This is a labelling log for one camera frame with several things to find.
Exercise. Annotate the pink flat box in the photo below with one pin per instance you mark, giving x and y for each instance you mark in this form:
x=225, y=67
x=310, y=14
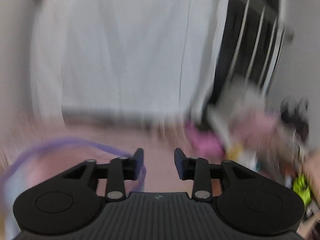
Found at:
x=206, y=144

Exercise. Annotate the purple-trimmed garment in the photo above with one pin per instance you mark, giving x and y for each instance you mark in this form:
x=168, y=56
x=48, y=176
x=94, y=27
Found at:
x=118, y=220

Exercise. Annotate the pink fleece blanket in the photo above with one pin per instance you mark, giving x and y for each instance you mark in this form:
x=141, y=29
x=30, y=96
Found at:
x=160, y=154

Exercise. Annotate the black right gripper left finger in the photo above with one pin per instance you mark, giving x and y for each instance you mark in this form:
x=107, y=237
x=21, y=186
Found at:
x=74, y=198

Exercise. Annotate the yellow-green toy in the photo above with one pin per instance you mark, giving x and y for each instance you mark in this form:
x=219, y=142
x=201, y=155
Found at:
x=300, y=186

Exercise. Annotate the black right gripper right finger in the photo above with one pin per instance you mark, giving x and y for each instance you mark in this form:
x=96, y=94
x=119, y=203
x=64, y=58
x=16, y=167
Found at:
x=243, y=199

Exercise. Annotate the white hanging towel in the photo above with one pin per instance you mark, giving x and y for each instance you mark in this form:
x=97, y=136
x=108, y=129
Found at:
x=145, y=59

